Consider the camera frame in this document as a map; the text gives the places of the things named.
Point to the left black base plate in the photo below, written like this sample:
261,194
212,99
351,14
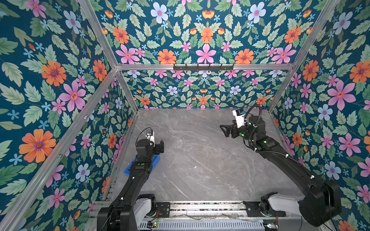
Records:
163,209

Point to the black wall hook rail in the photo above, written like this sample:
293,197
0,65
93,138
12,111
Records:
203,67

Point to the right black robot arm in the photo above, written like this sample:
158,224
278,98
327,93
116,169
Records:
322,199

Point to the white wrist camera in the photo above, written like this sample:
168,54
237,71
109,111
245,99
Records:
150,136
239,115

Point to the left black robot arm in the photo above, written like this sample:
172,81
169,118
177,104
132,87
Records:
122,214

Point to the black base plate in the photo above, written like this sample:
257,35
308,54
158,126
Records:
254,209
163,209

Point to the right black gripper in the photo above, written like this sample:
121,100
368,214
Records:
229,130

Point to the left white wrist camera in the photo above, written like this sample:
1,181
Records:
150,136

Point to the white slotted cable duct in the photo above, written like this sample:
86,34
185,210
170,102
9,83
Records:
201,225

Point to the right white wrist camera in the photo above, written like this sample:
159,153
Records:
239,115

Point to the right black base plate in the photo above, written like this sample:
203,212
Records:
254,209

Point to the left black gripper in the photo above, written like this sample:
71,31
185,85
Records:
156,150

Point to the blue plastic bin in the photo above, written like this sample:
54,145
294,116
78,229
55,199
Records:
155,161

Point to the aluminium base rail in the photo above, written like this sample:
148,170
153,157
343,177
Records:
215,209

